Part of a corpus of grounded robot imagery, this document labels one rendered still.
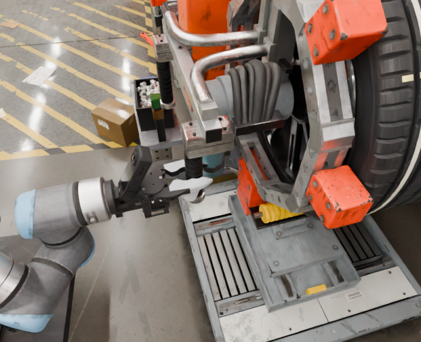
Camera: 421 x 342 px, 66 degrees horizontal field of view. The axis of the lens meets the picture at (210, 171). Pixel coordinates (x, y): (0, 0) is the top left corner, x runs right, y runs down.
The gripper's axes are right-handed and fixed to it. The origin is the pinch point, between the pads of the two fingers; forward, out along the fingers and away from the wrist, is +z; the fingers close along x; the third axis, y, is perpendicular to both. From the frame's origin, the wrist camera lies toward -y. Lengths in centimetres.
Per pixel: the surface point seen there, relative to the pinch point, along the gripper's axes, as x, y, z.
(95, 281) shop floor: -21, 83, -43
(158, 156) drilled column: -69, 65, -6
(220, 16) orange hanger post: -56, -5, 20
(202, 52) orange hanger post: -56, 6, 14
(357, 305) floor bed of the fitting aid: 18, 75, 55
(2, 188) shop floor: -84, 83, -88
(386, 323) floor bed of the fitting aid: 27, 75, 61
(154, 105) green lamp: -49, 19, -5
